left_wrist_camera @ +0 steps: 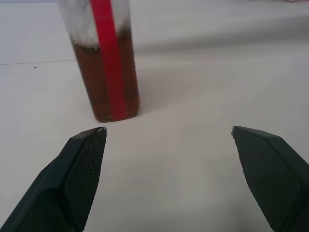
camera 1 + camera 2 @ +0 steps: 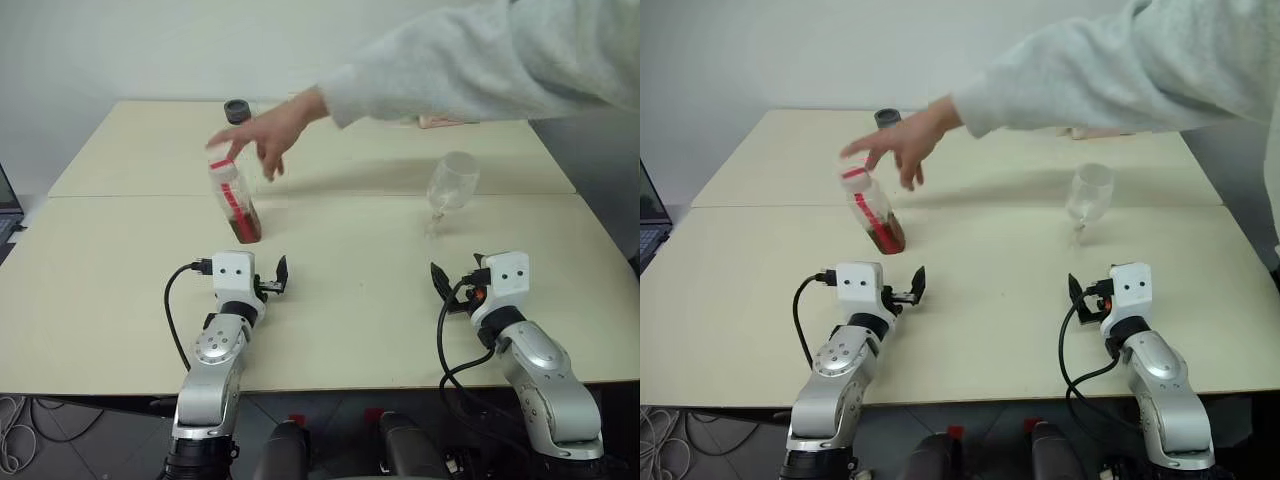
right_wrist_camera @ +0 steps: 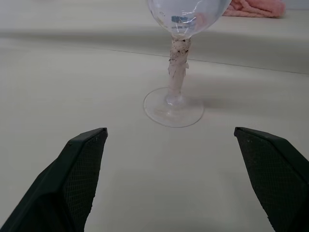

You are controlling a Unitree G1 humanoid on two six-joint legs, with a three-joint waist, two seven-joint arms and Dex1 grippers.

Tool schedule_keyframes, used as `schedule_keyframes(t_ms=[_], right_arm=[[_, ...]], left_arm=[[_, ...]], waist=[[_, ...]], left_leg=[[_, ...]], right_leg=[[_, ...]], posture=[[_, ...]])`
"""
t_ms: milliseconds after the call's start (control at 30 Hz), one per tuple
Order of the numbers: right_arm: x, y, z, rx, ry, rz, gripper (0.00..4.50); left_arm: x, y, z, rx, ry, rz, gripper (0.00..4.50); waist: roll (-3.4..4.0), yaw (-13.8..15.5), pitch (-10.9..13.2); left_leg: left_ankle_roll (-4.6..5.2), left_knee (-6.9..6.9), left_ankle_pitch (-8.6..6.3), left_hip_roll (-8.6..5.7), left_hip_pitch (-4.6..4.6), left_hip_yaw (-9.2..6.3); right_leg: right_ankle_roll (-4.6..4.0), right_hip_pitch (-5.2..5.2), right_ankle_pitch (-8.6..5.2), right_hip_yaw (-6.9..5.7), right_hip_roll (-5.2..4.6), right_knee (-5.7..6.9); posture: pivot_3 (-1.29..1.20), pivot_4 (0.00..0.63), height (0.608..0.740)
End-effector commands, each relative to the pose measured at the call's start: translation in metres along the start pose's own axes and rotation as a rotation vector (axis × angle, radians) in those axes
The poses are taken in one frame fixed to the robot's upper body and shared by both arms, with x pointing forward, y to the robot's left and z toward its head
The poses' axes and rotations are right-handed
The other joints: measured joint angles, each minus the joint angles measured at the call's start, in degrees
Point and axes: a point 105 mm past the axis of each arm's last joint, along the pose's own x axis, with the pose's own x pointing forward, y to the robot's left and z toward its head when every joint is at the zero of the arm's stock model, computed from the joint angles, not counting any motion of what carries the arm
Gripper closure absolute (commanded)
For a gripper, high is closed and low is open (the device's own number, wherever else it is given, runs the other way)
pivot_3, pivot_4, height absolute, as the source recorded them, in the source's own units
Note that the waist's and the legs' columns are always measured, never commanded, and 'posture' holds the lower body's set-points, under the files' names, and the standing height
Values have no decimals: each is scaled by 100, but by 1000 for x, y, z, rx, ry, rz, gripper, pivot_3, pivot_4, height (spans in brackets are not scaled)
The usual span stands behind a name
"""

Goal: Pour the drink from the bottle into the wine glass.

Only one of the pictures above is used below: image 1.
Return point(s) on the clear bottle with red stripe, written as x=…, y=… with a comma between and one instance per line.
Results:
x=106, y=72

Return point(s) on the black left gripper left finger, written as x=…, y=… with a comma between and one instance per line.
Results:
x=60, y=183

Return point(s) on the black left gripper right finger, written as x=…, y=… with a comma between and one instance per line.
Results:
x=275, y=178

